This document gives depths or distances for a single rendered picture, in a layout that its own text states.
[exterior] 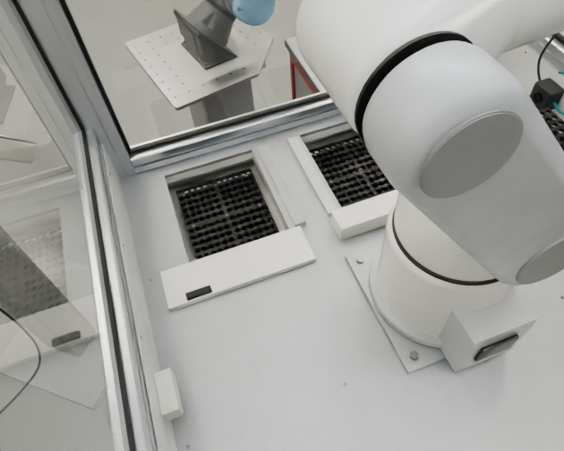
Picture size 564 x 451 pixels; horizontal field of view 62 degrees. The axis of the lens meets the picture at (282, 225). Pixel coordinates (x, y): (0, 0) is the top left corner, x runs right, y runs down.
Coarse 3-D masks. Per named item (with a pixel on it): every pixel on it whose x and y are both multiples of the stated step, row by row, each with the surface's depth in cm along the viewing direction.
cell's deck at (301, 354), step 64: (320, 128) 107; (128, 192) 98; (320, 256) 86; (192, 320) 80; (256, 320) 79; (320, 320) 78; (192, 384) 73; (256, 384) 73; (320, 384) 72; (384, 384) 71; (448, 384) 71; (512, 384) 70; (192, 448) 68; (256, 448) 67; (320, 448) 67; (384, 448) 66; (448, 448) 66; (512, 448) 65
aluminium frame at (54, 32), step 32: (32, 0) 70; (32, 32) 72; (64, 32) 75; (64, 64) 78; (64, 96) 82; (96, 96) 85; (320, 96) 105; (96, 128) 90; (224, 128) 102; (256, 128) 103; (288, 128) 107; (96, 160) 84; (128, 160) 98; (160, 160) 101; (96, 192) 79; (128, 320) 66; (128, 352) 62; (128, 384) 59; (128, 416) 56
